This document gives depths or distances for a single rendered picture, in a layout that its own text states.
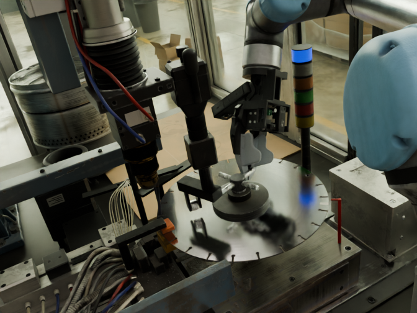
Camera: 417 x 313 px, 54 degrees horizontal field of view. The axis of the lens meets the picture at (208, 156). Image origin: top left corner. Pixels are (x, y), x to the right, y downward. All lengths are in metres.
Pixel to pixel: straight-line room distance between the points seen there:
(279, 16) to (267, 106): 0.17
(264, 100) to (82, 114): 0.68
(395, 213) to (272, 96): 0.33
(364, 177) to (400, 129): 0.61
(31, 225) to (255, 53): 0.84
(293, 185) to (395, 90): 0.51
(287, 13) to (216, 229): 0.38
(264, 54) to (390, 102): 0.46
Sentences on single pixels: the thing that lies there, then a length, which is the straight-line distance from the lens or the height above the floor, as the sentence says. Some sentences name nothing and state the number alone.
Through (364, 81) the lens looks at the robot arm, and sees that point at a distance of 0.39.
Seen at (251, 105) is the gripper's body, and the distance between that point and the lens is 0.77.
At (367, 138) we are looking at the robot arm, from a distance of 0.39.
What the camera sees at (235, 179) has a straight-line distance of 0.77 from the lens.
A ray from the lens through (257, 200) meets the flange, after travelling 0.78.
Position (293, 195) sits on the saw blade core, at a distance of 0.81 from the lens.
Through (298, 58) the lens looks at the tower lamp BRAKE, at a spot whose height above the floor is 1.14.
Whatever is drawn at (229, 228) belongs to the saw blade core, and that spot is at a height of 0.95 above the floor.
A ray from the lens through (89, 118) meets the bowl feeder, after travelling 1.30.
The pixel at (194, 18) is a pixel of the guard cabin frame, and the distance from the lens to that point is 1.80.
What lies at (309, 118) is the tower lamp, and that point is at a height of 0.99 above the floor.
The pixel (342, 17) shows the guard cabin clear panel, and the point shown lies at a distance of 1.13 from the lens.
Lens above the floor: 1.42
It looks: 29 degrees down
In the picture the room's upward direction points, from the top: 10 degrees counter-clockwise
